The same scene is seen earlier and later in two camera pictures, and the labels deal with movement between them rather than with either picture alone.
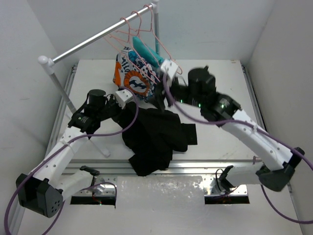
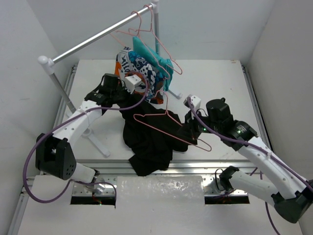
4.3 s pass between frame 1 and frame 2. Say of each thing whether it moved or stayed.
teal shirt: stayed
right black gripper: moved
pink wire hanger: moved
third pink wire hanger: stayed
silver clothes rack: stayed
